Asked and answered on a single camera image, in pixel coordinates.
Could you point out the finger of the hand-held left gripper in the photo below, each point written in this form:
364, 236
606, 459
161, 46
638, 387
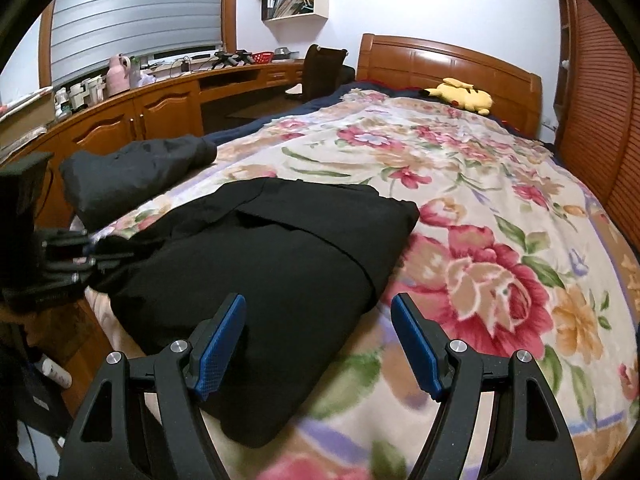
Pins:
80, 247
75, 272

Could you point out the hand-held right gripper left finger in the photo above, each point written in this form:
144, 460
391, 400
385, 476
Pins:
220, 350

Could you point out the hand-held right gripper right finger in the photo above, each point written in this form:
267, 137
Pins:
415, 345

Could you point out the black coat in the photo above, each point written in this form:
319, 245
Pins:
280, 270

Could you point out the folded dark grey garment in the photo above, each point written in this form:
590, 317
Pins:
135, 170

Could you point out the white bottle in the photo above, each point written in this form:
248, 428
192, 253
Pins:
56, 371

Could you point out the cardboard box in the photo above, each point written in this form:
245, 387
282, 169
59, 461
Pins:
25, 112

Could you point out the white jar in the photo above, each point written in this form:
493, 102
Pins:
62, 102
79, 96
97, 90

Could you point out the wooden desk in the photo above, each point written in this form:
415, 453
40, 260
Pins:
150, 110

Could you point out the floral blanket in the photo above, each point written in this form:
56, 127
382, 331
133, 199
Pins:
500, 210

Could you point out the pink kettle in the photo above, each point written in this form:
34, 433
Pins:
118, 77

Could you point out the navy bed sheet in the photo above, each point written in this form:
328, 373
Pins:
260, 115

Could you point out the grey window blind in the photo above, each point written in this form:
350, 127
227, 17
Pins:
140, 20

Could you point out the black tools on desk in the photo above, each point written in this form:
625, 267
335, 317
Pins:
232, 58

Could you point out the yellow plush toy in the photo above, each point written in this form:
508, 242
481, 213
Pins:
462, 95

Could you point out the red basket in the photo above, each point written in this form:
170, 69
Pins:
261, 57

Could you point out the white cloth on chair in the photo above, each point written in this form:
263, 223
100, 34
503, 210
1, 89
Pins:
294, 91

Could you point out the wooden headboard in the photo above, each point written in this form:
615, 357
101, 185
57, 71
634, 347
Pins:
425, 62

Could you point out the grey metal tin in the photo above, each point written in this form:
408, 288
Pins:
286, 52

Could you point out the dark brown chair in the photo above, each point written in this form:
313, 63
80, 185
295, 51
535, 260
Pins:
320, 72

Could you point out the wooden louvered wardrobe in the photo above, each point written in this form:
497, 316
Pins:
605, 110

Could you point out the wooden window frame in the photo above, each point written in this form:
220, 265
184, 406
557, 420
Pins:
230, 10

